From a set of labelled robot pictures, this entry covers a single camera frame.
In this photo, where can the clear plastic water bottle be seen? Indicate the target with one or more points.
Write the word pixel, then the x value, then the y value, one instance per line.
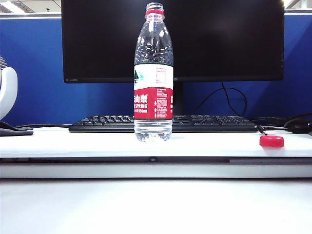
pixel 153 102

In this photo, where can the red bottle cap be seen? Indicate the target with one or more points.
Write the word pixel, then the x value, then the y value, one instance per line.
pixel 271 142

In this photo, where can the black Logitech keyboard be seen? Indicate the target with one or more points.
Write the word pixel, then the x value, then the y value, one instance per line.
pixel 207 122

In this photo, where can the black computer monitor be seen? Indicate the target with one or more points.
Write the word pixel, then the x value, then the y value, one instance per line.
pixel 231 44

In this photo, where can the black pad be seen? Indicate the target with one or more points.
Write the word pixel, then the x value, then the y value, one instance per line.
pixel 14 132

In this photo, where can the black Logitech mouse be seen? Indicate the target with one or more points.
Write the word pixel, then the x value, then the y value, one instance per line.
pixel 301 128

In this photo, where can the white rounded object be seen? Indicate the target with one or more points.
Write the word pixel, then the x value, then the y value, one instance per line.
pixel 8 92

